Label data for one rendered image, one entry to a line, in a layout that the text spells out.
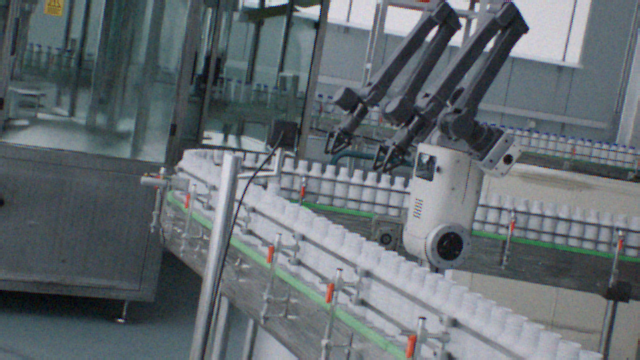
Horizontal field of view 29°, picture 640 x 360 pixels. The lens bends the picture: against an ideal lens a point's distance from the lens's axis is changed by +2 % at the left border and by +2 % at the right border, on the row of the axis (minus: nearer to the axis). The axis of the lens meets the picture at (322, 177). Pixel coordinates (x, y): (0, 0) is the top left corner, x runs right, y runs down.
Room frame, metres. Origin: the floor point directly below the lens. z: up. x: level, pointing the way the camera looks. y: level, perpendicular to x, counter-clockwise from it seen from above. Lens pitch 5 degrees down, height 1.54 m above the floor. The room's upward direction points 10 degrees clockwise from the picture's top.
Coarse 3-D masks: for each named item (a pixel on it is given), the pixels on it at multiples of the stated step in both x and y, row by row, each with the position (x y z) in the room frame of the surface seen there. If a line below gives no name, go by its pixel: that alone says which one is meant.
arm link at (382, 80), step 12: (444, 12) 4.21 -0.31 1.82; (420, 24) 4.22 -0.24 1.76; (432, 24) 4.23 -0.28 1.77; (408, 36) 4.22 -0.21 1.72; (420, 36) 4.22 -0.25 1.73; (396, 48) 4.23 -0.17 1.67; (408, 48) 4.20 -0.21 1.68; (396, 60) 4.19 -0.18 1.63; (408, 60) 4.21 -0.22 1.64; (384, 72) 4.17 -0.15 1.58; (396, 72) 4.19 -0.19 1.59; (372, 84) 4.17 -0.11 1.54; (384, 84) 4.17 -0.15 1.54
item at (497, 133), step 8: (480, 128) 3.81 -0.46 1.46; (488, 128) 3.83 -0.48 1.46; (496, 128) 3.85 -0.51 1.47; (472, 136) 3.80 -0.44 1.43; (480, 136) 3.80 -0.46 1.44; (488, 136) 3.81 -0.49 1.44; (496, 136) 3.81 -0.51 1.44; (472, 144) 3.82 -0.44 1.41; (480, 144) 3.80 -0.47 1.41; (488, 144) 3.81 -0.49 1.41; (496, 144) 3.81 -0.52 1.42; (472, 152) 3.86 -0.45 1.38; (480, 152) 3.82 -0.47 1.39; (488, 152) 3.81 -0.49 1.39; (480, 160) 3.80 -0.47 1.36
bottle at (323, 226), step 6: (324, 222) 3.16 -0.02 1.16; (330, 222) 3.16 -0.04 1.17; (318, 228) 3.16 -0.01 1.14; (324, 228) 3.16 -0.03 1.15; (318, 234) 3.16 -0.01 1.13; (324, 234) 3.15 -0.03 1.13; (318, 240) 3.14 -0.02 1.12; (312, 246) 3.15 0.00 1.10; (312, 252) 3.15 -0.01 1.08; (318, 252) 3.14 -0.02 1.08; (312, 258) 3.15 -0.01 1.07; (318, 258) 3.14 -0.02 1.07; (312, 264) 3.15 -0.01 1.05; (306, 270) 3.16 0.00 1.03; (306, 276) 3.16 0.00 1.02; (312, 276) 3.14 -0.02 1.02; (312, 282) 3.15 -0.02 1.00
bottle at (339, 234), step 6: (336, 228) 3.07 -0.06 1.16; (336, 234) 3.05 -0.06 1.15; (342, 234) 3.05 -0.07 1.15; (336, 240) 3.05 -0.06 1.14; (342, 240) 3.05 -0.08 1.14; (330, 246) 3.04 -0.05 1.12; (336, 246) 3.04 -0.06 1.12; (336, 252) 3.03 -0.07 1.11; (330, 258) 3.04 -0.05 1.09; (324, 264) 3.05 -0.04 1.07; (330, 264) 3.04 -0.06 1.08; (324, 270) 3.05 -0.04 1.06; (330, 270) 3.04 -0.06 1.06; (330, 276) 3.04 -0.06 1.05; (324, 288) 3.04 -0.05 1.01
